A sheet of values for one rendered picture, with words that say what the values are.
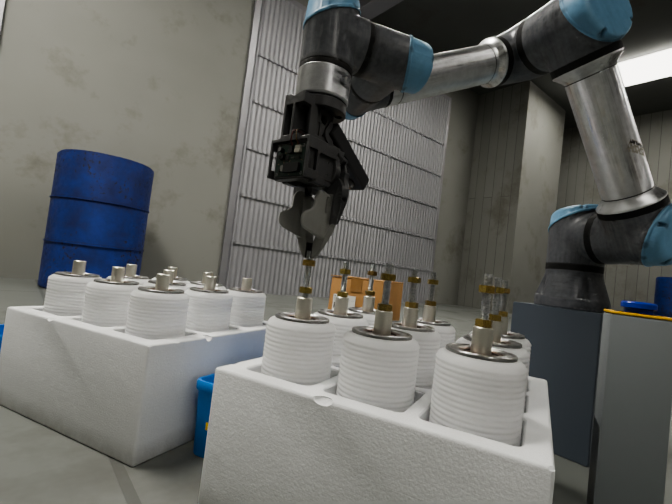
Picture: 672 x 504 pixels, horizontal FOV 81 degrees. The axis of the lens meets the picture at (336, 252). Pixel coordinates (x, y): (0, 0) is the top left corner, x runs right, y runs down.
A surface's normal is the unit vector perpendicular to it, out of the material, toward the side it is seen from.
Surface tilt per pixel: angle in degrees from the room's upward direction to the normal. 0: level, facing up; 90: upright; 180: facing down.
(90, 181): 90
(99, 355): 90
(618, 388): 90
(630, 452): 90
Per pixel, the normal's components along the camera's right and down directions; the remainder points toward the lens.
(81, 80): 0.63, 0.04
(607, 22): 0.30, -0.12
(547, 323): -0.77, -0.12
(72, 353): -0.42, -0.09
